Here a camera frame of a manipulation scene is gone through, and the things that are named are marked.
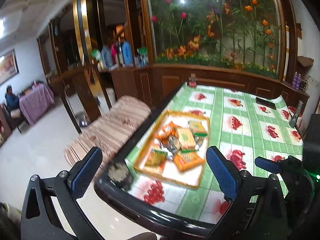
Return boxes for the orange cheese biscuit packet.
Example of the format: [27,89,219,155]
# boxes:
[173,152,204,172]

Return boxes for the clear yellow cracker packet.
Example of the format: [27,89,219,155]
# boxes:
[176,128,196,150]
[188,121,207,137]

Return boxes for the large silver foil snack packet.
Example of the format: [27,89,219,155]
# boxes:
[159,135,181,161]

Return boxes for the dark green nougat cracker packet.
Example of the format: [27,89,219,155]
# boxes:
[145,149,167,167]

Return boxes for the orange chicken soda cracker packet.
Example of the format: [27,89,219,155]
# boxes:
[155,121,180,140]

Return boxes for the green fruit print tablecloth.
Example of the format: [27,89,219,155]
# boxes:
[125,85,303,224]

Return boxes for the black remote control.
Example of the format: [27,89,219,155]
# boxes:
[255,97,277,110]

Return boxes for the white tray with yellow rim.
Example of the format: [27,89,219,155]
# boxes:
[133,110,210,189]

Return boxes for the round dark ashtray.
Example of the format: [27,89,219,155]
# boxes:
[107,161,133,191]

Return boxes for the purple bottles on shelf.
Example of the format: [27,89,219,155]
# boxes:
[292,72,302,90]

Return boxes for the striped sofa cushion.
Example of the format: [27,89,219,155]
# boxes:
[65,95,151,180]

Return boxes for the purple cloth covered table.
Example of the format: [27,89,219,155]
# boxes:
[19,83,55,125]

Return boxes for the seated person in blue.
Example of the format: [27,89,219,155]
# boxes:
[5,85,21,119]

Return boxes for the small red jar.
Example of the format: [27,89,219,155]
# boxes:
[188,73,197,88]

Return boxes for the flower mural glass panel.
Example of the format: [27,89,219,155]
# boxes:
[148,0,280,78]

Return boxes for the blue plastic container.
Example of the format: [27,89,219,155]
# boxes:
[122,41,133,66]

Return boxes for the framed wall painting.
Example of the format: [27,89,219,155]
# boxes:
[0,49,19,85]

